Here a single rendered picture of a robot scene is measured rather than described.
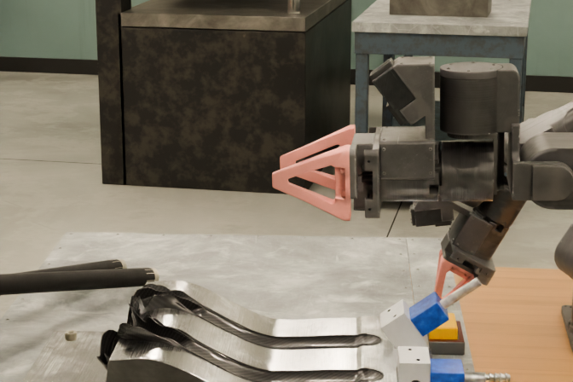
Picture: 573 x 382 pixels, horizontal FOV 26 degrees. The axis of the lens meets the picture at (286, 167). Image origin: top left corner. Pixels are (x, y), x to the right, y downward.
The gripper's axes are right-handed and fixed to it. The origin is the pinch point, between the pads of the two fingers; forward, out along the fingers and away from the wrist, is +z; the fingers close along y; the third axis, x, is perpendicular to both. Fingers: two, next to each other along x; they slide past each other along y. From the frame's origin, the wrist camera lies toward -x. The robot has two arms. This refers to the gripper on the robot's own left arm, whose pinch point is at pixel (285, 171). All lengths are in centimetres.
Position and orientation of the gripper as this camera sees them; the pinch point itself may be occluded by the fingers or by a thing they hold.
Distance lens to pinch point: 118.0
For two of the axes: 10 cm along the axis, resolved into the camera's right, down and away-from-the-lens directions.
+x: 0.3, 9.7, 2.5
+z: -9.9, 0.0, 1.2
